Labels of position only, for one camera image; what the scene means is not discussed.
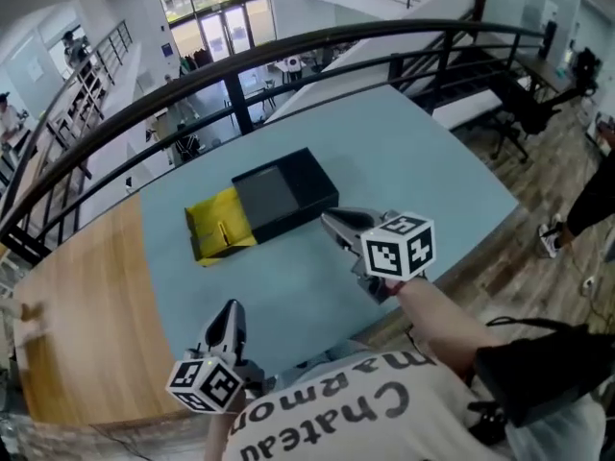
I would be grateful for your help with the glass entrance door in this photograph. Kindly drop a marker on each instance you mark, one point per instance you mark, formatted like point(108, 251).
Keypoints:
point(216, 17)

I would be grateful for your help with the black box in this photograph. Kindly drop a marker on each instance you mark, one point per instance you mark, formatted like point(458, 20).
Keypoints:
point(288, 195)

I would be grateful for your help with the black office chair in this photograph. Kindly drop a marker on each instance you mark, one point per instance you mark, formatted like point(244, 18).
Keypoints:
point(521, 108)

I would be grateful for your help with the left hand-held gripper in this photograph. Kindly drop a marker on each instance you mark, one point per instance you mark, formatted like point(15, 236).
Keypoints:
point(206, 384)

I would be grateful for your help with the person's left forearm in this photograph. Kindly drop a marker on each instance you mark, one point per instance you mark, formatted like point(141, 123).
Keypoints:
point(223, 435)

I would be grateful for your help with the person's right forearm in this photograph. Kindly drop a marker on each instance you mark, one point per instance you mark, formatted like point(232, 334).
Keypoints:
point(442, 324)

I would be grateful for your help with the black shoulder bag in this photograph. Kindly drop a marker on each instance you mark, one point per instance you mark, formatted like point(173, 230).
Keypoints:
point(543, 377)

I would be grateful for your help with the black metal railing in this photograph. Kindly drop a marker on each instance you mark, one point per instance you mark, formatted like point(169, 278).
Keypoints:
point(240, 60)

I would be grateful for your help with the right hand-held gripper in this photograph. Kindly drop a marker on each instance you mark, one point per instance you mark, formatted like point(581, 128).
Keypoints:
point(396, 252)

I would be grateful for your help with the white printed T-shirt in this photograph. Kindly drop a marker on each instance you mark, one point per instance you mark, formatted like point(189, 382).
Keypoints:
point(360, 425)

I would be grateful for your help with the yellow pencil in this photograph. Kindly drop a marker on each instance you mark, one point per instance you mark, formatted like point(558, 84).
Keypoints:
point(224, 234)

